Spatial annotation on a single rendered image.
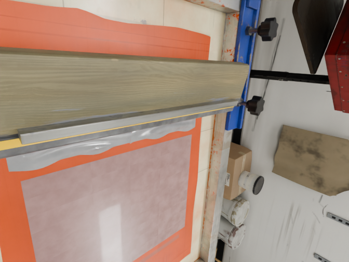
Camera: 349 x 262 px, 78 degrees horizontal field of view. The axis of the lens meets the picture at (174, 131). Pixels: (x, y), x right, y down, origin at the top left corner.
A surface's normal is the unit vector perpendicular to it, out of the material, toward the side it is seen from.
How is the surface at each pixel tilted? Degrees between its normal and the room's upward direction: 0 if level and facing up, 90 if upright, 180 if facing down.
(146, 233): 0
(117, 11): 0
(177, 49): 0
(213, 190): 90
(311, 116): 90
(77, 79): 10
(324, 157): 89
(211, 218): 90
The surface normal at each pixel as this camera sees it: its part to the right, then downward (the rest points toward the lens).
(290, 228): -0.73, 0.18
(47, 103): 0.66, 0.41
